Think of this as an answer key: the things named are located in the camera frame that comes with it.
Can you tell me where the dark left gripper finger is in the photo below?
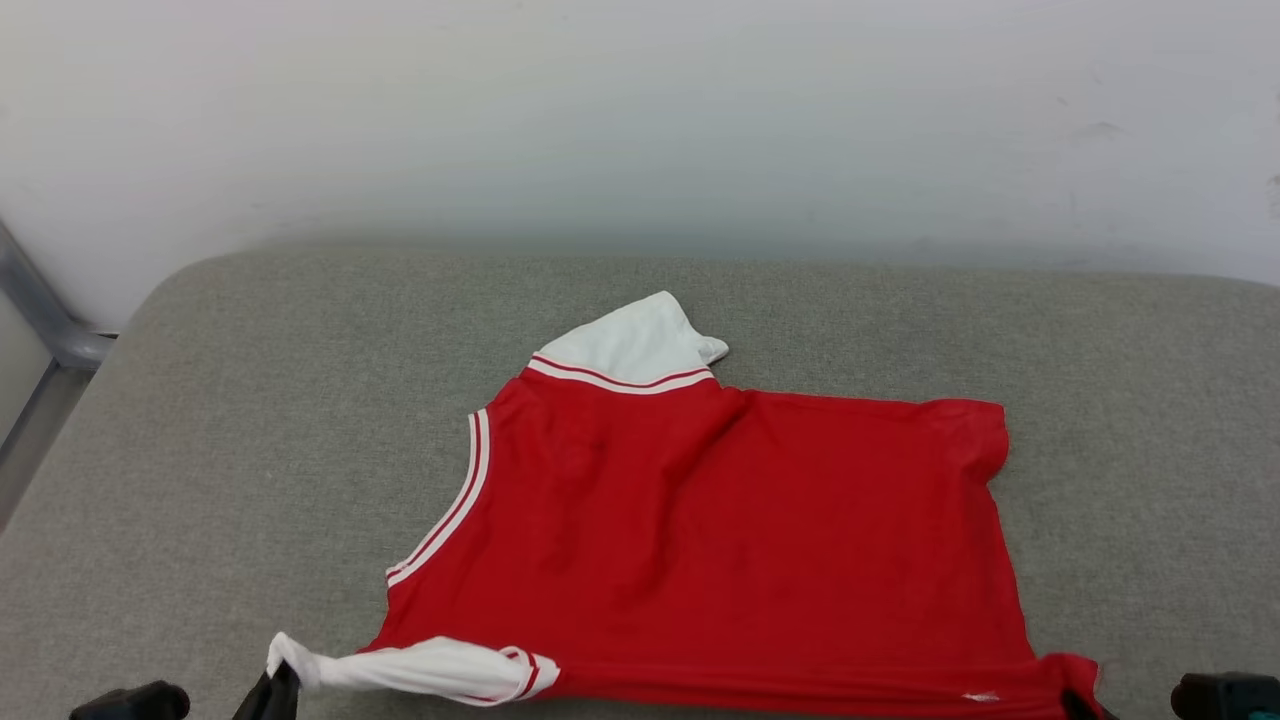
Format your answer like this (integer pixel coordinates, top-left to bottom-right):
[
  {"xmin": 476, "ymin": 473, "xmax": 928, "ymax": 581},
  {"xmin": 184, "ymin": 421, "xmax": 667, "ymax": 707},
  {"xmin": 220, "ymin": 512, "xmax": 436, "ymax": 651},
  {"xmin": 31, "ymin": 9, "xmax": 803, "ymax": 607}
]
[
  {"xmin": 268, "ymin": 660, "xmax": 302, "ymax": 720},
  {"xmin": 232, "ymin": 672, "xmax": 273, "ymax": 720}
]

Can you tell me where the red white sleeved jersey garment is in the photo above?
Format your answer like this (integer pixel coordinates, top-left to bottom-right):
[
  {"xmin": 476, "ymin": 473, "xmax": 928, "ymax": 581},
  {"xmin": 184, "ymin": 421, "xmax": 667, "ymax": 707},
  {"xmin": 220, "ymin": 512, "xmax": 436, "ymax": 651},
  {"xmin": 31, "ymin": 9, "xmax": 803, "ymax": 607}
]
[{"xmin": 265, "ymin": 290, "xmax": 1107, "ymax": 720}]

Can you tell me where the grey fabric sofa cushion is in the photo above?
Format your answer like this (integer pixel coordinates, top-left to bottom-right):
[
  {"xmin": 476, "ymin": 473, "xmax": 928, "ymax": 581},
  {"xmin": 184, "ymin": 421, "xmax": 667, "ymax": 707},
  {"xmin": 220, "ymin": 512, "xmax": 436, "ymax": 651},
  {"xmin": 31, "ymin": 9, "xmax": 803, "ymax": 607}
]
[{"xmin": 0, "ymin": 245, "xmax": 1280, "ymax": 720}]

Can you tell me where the grey metal frame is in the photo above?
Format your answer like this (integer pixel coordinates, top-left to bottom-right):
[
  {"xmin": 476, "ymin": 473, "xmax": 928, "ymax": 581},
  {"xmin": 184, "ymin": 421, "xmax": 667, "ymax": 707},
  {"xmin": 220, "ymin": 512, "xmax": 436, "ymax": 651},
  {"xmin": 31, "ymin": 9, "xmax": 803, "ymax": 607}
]
[{"xmin": 0, "ymin": 220, "xmax": 117, "ymax": 533}]

